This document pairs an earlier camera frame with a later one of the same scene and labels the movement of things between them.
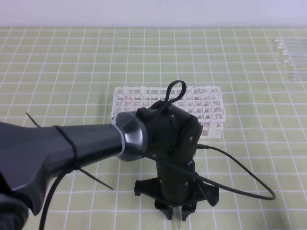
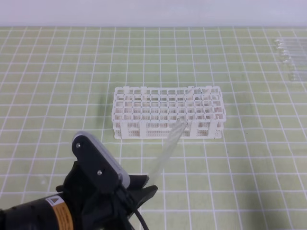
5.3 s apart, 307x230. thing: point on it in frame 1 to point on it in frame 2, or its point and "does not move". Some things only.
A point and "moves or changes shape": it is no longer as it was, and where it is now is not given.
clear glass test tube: [177, 218] moves or changes shape
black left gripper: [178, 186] to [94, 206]
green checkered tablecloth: [66, 75] does not move
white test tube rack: [205, 103] does not move
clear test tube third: [293, 56] does not move
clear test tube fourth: [291, 62] does not move
